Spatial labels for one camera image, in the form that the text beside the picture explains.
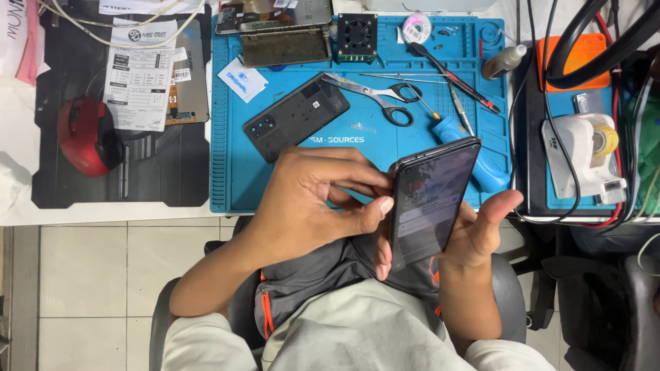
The red and black pen tool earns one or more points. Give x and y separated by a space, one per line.
453 80

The pink cloth strip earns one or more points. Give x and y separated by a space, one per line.
30 56

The black chair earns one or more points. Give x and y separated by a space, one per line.
618 309

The black mouse pad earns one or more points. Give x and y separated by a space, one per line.
170 170

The thin metal tweezers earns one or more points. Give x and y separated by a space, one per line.
402 77

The person's left hand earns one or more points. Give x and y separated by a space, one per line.
294 206

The white and blue sticker packet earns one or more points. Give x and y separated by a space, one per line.
242 80

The small blue mat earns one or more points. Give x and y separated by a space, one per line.
562 103

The white plastic bag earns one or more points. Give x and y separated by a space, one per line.
10 31

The red computer mouse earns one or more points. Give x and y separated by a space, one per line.
85 136

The person's grey shorts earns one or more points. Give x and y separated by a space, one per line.
319 288

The white paper service form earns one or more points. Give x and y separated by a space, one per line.
136 77

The metal screen clamp jig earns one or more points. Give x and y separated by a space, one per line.
286 49

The white tape dispenser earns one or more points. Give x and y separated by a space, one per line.
572 154

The person's white shirt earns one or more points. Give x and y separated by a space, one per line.
350 335

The green plastic bag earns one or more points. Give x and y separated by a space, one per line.
650 154

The black phone back cover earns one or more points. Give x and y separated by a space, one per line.
294 118

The orange plastic tray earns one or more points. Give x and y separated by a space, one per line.
588 51

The person's right hand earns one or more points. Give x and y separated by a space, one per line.
474 237

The black smartphone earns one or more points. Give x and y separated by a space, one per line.
430 201

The black cooling fan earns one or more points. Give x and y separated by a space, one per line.
357 37

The small glue bottle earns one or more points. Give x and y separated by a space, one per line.
503 63

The phone display panel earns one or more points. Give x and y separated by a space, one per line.
278 13

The yellow tape roll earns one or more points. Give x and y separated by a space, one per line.
606 140

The replacement screen with orange flex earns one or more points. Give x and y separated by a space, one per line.
193 92

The small silver metal plate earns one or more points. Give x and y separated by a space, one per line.
588 102

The large blue repair mat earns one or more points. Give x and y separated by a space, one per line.
361 129

